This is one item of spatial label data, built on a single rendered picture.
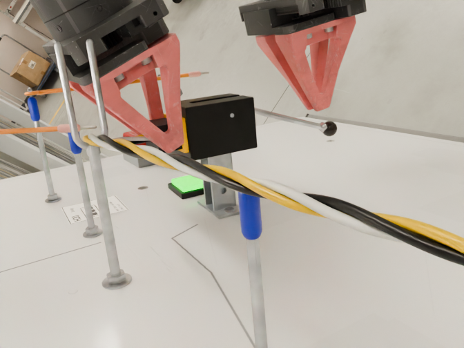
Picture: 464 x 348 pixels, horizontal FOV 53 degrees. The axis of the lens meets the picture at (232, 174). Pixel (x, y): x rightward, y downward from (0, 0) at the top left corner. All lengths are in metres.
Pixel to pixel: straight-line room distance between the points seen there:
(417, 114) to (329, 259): 1.57
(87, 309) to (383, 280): 0.16
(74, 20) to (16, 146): 0.61
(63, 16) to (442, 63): 1.72
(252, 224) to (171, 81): 0.17
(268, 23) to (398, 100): 1.56
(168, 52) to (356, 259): 0.18
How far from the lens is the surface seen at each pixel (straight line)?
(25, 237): 0.40
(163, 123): 0.34
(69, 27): 0.31
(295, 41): 0.38
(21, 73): 7.50
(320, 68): 0.43
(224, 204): 0.38
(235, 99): 0.36
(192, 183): 0.43
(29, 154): 0.91
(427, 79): 1.93
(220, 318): 0.25
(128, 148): 0.22
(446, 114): 1.79
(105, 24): 0.29
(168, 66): 0.31
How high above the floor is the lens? 1.32
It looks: 33 degrees down
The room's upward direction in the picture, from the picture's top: 58 degrees counter-clockwise
